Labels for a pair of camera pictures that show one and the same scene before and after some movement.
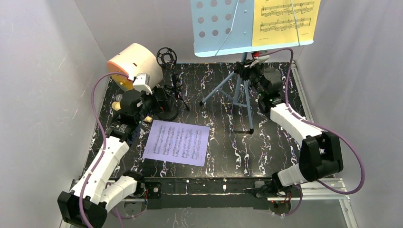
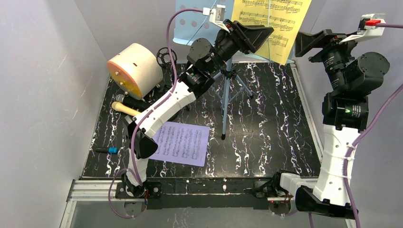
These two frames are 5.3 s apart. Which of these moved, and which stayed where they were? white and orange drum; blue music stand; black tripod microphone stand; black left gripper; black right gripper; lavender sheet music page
Moved: blue music stand; black right gripper; black left gripper
Stayed: black tripod microphone stand; lavender sheet music page; white and orange drum
